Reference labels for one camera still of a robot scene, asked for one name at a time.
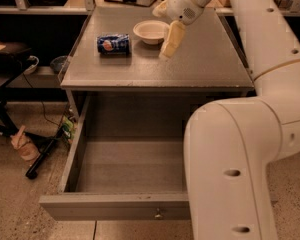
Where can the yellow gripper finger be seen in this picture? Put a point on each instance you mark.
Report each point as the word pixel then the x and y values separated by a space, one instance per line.
pixel 161 9
pixel 172 40

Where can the blue pepsi can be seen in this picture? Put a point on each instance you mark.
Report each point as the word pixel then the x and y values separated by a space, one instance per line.
pixel 113 44

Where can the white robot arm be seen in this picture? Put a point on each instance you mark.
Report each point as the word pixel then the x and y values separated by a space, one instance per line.
pixel 229 143

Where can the grey cabinet with top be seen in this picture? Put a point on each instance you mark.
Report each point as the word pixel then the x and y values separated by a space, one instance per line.
pixel 205 61

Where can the open grey top drawer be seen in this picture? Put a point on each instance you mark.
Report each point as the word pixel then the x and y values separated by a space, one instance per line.
pixel 126 160

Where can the brass drawer knob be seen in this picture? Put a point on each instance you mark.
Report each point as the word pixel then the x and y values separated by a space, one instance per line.
pixel 158 215

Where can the dark bowl on shelf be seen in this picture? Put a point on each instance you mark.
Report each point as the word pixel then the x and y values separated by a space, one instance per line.
pixel 59 64

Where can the green bottle on floor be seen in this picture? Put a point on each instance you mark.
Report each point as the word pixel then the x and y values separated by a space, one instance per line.
pixel 68 128

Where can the black cylinder tool on floor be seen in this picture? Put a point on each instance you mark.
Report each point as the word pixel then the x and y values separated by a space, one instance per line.
pixel 45 146

